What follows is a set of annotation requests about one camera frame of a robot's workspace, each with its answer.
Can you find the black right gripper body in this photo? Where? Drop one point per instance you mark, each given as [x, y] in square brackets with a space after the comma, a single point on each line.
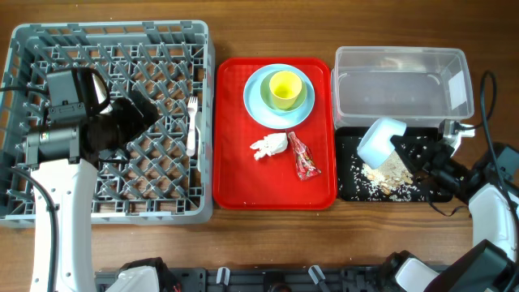
[447, 170]

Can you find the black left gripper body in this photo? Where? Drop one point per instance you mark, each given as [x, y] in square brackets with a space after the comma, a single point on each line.
[124, 123]

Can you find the rice and food scraps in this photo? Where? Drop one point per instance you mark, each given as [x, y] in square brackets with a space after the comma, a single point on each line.
[392, 173]

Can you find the light blue small bowl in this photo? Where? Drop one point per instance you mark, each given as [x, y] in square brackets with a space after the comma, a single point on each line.
[375, 146]

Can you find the white plastic fork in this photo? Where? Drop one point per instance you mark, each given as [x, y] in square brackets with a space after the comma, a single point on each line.
[192, 110]

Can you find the red plastic snack wrapper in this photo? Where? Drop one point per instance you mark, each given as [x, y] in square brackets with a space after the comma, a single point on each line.
[305, 165]

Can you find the white paper napkin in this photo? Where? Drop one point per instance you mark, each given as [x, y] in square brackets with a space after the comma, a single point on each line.
[270, 145]

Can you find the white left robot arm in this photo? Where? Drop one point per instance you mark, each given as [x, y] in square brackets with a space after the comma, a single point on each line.
[63, 156]

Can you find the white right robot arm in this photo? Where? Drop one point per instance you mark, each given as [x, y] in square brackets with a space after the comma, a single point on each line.
[488, 191]

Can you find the black plastic waste tray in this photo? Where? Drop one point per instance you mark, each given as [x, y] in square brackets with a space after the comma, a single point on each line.
[354, 184]

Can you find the grey plastic dishwasher rack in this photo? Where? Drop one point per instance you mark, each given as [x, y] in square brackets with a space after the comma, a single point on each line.
[151, 180]

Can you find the clear plastic waste bin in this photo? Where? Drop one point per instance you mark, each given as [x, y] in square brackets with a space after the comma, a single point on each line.
[421, 86]

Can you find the light blue plate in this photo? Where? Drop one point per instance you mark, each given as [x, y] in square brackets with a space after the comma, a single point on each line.
[262, 114]

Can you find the red plastic serving tray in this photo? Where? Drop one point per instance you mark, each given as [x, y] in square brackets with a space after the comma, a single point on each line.
[241, 182]

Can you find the light green bowl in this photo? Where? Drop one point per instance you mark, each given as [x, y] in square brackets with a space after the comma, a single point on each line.
[268, 102]

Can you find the yellow plastic cup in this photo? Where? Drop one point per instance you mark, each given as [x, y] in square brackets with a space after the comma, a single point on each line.
[284, 89]

